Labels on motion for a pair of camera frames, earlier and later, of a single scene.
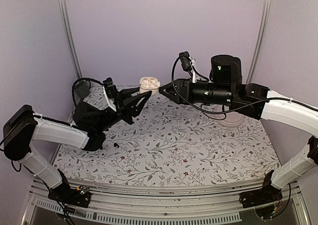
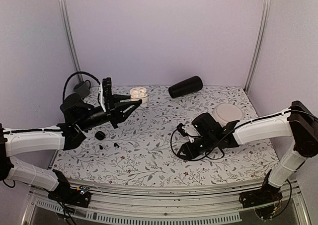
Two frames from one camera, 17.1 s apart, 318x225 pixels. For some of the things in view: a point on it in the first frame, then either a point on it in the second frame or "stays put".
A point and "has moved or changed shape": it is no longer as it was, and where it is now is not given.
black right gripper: [184, 85] → [186, 149]
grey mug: [82, 89] stays put
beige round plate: [232, 119] stays put
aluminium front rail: [221, 203] stays put
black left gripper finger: [140, 105] → [125, 109]
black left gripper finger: [127, 93] → [118, 98]
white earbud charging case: [149, 83] has moved or changed shape
